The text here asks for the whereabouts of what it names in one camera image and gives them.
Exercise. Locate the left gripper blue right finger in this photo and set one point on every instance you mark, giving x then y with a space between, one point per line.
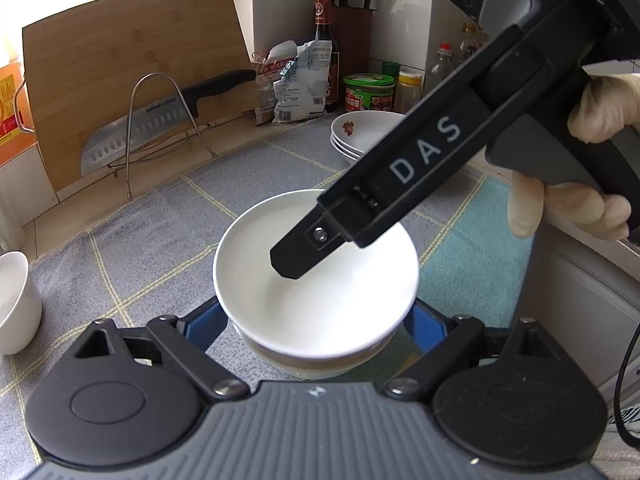
426 326

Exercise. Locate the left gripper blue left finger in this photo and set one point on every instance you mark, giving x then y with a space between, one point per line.
203 325

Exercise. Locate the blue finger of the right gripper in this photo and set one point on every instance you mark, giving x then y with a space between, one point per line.
314 238

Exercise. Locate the pink floral bowl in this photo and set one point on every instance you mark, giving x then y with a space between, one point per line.
351 300

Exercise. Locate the white fruit plate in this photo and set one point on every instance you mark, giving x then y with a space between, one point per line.
349 156
333 139

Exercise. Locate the white stained plate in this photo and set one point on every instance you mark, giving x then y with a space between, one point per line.
360 130

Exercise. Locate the white floral bowl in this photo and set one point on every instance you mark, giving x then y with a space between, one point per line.
314 369

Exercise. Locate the right gloved hand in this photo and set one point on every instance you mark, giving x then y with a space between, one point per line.
580 165

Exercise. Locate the green label oil bottle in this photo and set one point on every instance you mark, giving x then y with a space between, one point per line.
469 44

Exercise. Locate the grey blue checked dish mat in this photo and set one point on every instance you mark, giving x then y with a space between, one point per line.
155 255

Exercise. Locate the clear glass bottle red cap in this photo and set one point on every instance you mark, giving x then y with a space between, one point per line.
439 69

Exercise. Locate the white blue seasoning bag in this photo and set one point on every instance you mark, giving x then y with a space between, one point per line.
301 90

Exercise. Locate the green lid sauce jar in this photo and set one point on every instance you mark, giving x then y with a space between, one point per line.
369 91

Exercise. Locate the yellow lid spice jar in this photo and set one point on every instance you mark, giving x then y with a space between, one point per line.
408 91

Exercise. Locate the small green lid jar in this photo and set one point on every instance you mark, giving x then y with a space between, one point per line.
391 69

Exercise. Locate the red white clipped bag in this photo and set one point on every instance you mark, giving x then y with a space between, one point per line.
268 70

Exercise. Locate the dark red knife block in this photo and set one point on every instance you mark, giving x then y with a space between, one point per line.
351 28

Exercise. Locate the dark soy sauce bottle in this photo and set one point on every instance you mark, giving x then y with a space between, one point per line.
328 51

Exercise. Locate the orange cooking wine jug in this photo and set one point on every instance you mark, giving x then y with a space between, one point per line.
14 141

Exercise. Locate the bamboo cutting board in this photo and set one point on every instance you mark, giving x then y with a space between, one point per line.
85 66

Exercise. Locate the black handled kitchen knife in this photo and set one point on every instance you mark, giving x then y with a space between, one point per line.
107 144

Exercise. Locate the metal wire board rack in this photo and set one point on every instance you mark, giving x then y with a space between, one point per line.
162 116

